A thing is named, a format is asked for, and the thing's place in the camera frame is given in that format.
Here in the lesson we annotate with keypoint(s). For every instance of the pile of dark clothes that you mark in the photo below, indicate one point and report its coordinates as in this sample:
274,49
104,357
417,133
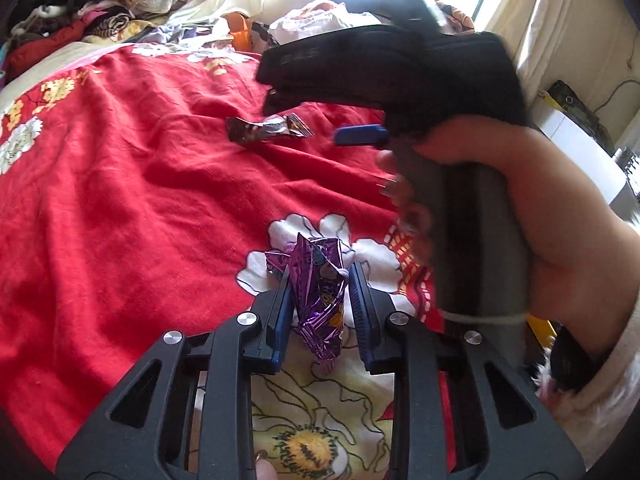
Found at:
31,30

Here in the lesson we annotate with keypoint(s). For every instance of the red floral blanket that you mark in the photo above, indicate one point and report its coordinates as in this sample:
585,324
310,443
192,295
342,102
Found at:
126,212

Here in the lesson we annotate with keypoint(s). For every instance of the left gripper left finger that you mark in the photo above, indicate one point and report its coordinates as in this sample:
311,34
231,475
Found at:
183,410

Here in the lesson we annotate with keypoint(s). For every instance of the purple foil snack wrapper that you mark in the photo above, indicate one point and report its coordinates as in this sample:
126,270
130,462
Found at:
319,280

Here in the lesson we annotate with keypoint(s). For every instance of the person's left hand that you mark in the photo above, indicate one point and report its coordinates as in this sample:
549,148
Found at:
264,469

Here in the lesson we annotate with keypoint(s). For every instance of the orange bag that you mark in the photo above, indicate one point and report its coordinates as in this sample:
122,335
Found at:
239,29

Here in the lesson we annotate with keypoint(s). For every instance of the dark candy wrapper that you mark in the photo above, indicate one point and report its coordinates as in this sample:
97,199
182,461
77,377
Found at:
242,131

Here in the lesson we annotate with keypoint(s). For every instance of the white dresser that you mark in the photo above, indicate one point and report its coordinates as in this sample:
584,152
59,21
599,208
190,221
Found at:
593,160

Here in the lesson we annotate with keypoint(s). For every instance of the white plastic bag in basket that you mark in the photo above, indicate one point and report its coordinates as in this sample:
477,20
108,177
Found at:
317,17

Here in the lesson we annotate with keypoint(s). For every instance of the person's right hand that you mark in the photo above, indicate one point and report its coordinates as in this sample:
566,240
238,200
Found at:
585,269

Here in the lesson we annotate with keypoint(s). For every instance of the right cream curtain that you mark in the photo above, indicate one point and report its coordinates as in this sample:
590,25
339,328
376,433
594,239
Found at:
531,31

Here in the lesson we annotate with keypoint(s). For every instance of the black bag on dresser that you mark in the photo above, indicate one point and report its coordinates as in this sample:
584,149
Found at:
576,110

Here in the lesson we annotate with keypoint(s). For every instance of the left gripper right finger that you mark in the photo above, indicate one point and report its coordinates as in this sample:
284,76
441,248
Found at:
460,410

